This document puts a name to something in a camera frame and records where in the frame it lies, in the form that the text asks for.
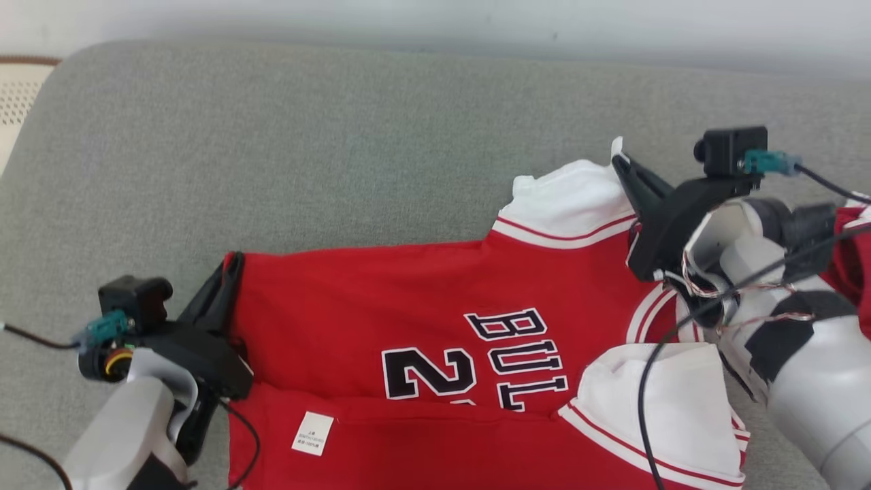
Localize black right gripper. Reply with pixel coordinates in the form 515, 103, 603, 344
610, 154, 763, 284

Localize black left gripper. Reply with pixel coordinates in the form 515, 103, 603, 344
153, 252, 254, 465

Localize red number 23 jersey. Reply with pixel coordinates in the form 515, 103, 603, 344
225, 136, 753, 490

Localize red white-striped shorts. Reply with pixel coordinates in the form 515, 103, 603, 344
820, 201, 871, 341

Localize cream perforated laundry basket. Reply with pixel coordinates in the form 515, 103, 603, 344
0, 56, 62, 179

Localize teal cable connector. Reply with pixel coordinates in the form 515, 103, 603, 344
73, 310, 134, 349
743, 150, 802, 178

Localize red white wire bundle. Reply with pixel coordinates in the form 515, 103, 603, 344
680, 235, 817, 334

